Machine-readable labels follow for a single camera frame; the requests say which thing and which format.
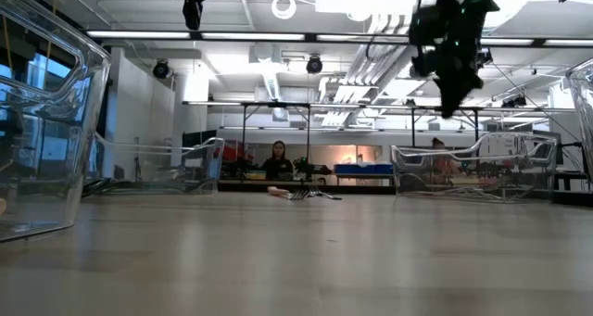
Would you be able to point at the black fork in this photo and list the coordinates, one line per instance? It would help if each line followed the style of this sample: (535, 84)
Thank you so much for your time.
(331, 196)
(315, 189)

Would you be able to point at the black ceiling spotlight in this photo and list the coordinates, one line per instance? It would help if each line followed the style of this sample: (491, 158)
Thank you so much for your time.
(160, 69)
(514, 102)
(486, 56)
(314, 65)

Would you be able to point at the person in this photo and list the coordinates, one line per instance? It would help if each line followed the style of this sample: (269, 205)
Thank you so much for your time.
(437, 143)
(277, 163)

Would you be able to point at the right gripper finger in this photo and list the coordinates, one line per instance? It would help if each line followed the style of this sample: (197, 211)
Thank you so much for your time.
(447, 98)
(463, 86)

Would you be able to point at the long ceiling light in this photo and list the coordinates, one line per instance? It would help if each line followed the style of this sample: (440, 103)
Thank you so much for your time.
(139, 34)
(352, 38)
(509, 41)
(570, 42)
(252, 36)

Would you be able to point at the black background rig frame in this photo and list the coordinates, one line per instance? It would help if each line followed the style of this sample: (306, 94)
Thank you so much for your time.
(468, 108)
(275, 104)

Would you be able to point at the blue crate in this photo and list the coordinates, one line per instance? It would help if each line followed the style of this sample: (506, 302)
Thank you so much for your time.
(359, 169)

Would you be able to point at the clear plastic bin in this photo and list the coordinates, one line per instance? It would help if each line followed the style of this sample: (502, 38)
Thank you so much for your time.
(509, 168)
(185, 168)
(46, 121)

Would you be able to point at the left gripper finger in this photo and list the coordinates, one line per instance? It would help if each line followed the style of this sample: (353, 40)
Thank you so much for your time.
(192, 15)

